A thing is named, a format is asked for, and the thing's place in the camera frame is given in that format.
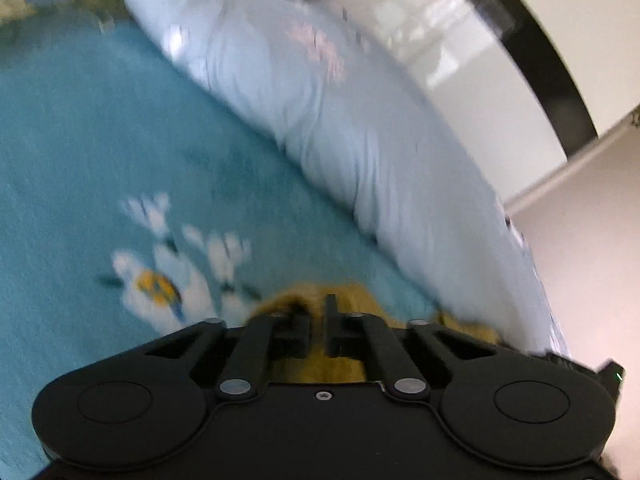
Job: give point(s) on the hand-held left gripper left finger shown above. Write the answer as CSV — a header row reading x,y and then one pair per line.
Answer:
x,y
300,335

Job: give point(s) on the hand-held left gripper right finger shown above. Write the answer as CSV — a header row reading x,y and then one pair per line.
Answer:
x,y
334,325

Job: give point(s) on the mustard knit sweater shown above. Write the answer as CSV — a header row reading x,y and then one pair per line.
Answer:
x,y
325,367

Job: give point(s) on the light blue daisy duvet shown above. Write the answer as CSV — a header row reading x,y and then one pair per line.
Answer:
x,y
325,110

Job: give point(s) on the glossy white wardrobe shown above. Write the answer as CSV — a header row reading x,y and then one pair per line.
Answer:
x,y
475,85

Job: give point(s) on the teal floral plush blanket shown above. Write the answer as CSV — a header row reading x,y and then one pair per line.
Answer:
x,y
75,160

